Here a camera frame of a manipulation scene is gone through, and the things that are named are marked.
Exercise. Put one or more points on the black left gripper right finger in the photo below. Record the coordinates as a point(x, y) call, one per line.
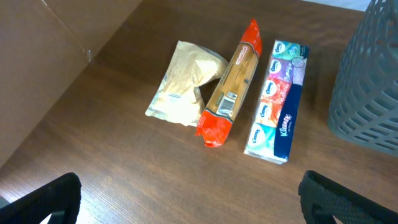
point(323, 201)

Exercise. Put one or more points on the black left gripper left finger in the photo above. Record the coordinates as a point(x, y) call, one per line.
point(59, 200)

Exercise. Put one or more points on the grey plastic basket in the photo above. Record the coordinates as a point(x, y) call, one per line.
point(363, 108)

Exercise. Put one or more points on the Kleenex tissue multipack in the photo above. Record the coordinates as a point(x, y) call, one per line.
point(272, 130)

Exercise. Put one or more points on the spaghetti packet red ends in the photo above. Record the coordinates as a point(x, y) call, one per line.
point(223, 107)

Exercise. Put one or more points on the beige grain bag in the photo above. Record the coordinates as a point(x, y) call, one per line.
point(178, 98)

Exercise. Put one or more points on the brown cardboard panel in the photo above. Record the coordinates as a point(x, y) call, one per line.
point(45, 44)

